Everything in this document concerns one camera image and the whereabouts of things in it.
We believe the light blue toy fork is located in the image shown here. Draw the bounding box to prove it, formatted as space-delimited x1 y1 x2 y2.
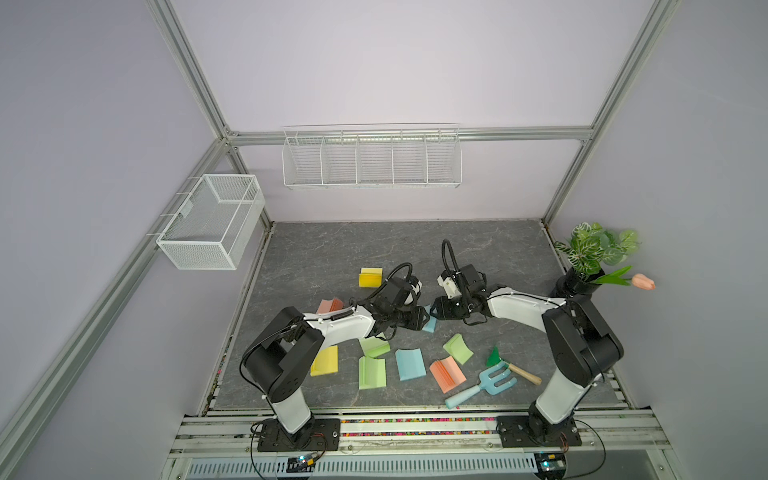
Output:
445 362 517 409

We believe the yellow memo pad near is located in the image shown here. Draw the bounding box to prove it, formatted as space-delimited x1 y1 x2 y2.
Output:
310 345 339 377

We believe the green artificial plant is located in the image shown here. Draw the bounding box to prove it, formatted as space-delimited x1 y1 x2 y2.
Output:
554 222 639 280

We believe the yellow memo pad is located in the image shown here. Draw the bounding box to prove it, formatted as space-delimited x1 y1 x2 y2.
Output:
358 267 383 288
310 345 339 377

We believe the light blue memo pad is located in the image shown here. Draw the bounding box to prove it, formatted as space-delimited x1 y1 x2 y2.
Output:
395 349 426 381
422 307 437 333

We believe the light green memo pad front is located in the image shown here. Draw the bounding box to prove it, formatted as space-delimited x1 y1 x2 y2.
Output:
358 356 387 390

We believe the light green memo pad small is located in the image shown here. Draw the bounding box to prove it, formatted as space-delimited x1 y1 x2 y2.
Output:
443 333 474 365

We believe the light green memo pad middle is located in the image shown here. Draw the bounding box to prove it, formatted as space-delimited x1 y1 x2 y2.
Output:
359 337 391 359

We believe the pink artificial tulip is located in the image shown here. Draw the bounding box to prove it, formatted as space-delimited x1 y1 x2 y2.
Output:
591 265 656 291

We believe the white wire basket left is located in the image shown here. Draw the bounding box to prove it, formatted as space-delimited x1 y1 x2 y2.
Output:
155 174 265 271

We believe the green toy rake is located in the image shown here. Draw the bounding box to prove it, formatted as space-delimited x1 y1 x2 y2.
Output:
486 346 543 386

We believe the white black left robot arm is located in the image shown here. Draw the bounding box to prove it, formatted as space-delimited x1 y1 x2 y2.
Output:
239 273 427 439

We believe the yellow memo pad far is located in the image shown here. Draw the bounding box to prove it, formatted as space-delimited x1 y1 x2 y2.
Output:
358 267 383 288

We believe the light blue memo pad front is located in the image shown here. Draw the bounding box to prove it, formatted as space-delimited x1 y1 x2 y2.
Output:
395 349 426 381

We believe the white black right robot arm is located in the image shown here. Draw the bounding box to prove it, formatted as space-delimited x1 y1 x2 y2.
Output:
430 265 624 446

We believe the red memo pad far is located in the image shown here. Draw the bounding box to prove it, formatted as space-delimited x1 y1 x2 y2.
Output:
316 298 344 315

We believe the salmon memo pad front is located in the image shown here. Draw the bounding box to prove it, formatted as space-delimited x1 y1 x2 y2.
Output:
429 356 466 393

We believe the black plant pot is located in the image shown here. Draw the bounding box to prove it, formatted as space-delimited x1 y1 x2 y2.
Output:
548 267 605 298

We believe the white wire shelf basket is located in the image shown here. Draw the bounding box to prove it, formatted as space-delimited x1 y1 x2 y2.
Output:
282 123 463 189

